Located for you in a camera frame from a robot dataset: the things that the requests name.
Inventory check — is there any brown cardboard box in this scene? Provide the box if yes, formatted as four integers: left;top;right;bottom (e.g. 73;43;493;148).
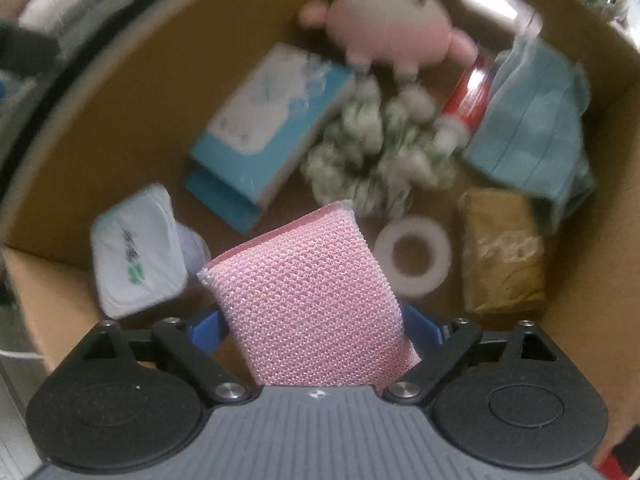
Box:
0;0;640;466

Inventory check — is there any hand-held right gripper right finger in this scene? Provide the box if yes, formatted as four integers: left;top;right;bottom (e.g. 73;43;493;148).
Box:
382;302;558;406

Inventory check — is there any grey green blanket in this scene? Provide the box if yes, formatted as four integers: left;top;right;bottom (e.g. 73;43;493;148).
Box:
17;0;166;48

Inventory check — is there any blue white tissue box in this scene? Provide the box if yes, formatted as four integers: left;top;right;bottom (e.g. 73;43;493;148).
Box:
184;42;357;236

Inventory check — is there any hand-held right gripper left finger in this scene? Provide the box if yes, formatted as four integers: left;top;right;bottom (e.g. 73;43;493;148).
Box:
82;310;251;403

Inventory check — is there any golden brown packet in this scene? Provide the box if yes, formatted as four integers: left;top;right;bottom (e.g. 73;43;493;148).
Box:
457;187;548;317

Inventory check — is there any red white toothpaste tube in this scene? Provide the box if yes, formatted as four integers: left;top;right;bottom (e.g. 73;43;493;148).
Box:
432;55;496;153

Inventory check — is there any teal checked cloth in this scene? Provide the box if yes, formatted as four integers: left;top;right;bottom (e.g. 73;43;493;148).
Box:
530;150;598;236

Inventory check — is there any white tape roll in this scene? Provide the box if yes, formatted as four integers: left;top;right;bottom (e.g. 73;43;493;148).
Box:
374;215;453;297

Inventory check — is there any light blue checked cloth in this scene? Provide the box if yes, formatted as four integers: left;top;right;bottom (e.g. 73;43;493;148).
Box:
462;40;591;196

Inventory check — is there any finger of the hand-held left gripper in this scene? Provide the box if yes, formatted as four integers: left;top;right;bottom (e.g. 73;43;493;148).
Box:
0;22;60;78

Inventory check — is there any white tissue pack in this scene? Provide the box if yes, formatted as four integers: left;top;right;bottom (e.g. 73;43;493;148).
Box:
90;183;190;320

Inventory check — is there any white green cloth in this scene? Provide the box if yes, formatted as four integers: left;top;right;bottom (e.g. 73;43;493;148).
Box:
301;82;457;220

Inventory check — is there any pink round plush toy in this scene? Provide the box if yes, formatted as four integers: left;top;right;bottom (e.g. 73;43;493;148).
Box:
298;0;478;121

